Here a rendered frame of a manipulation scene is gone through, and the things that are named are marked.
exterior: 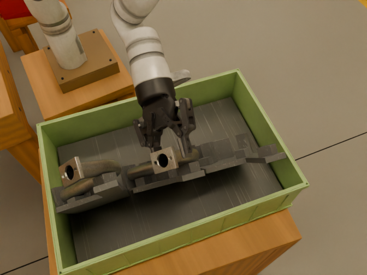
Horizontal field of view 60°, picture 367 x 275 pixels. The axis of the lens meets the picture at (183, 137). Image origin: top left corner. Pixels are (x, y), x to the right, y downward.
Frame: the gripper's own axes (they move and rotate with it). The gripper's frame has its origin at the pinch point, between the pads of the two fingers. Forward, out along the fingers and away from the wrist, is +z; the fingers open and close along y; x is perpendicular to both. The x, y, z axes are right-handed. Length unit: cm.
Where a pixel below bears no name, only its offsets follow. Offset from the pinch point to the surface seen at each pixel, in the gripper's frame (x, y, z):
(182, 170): 2.8, -0.8, 3.3
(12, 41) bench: 68, -172, -120
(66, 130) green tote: 7.5, -42.1, -17.2
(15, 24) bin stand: 21, -82, -74
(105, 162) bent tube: -7.1, -10.7, -1.9
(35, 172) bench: 18, -85, -12
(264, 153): 15.4, 11.1, 4.1
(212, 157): 24.4, -6.9, 1.9
